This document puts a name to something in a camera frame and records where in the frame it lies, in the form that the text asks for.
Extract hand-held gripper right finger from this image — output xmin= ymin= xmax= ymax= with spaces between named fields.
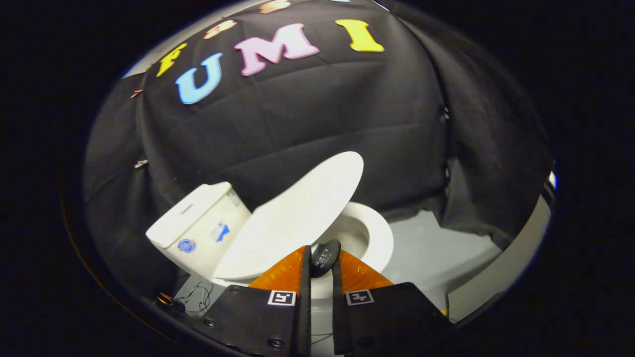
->
xmin=331 ymin=248 xmax=453 ymax=357

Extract black lid handle tab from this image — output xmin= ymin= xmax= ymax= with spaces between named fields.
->
xmin=310 ymin=239 xmax=342 ymax=279

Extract white toilet lid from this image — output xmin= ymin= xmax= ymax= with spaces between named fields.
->
xmin=214 ymin=151 xmax=365 ymax=281

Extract black backdrop cloth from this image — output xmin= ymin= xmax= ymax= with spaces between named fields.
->
xmin=83 ymin=0 xmax=554 ymax=298

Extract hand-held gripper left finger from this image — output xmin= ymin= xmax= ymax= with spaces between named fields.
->
xmin=192 ymin=245 xmax=312 ymax=357

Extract thin black cables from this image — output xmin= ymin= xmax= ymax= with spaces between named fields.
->
xmin=154 ymin=282 xmax=215 ymax=316

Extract white toilet bowl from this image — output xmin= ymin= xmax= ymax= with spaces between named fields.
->
xmin=310 ymin=201 xmax=394 ymax=300

